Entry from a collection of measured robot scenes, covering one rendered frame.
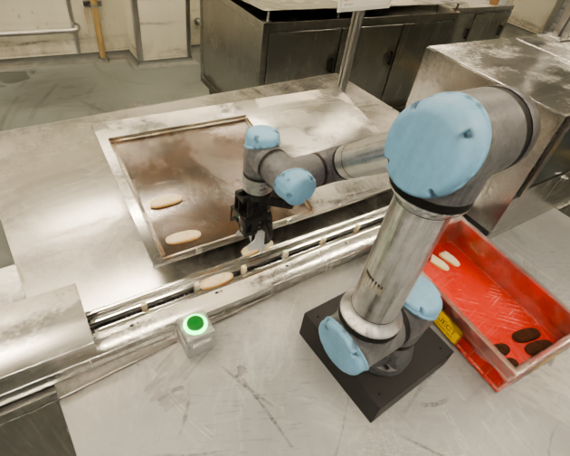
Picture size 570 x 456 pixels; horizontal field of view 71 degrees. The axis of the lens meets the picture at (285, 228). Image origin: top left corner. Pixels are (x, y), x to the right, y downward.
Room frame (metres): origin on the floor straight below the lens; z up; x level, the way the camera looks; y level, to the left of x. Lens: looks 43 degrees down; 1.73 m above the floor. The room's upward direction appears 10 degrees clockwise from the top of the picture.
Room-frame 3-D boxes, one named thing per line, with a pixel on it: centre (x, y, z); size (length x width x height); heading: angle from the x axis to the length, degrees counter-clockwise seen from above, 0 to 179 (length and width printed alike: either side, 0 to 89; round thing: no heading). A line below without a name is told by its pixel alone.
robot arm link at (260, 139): (0.76, 0.08, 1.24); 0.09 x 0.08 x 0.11; 42
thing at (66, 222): (1.37, 0.14, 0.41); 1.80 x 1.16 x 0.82; 132
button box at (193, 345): (0.52, 0.17, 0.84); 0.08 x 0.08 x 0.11; 39
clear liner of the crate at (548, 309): (0.80, -0.58, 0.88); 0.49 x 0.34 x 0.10; 35
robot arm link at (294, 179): (0.70, 0.00, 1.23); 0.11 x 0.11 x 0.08; 42
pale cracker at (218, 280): (0.69, 0.16, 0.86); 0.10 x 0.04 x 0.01; 129
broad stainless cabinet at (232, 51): (3.64, -0.08, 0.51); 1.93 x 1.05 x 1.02; 129
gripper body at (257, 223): (0.76, 0.09, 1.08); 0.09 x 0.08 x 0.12; 132
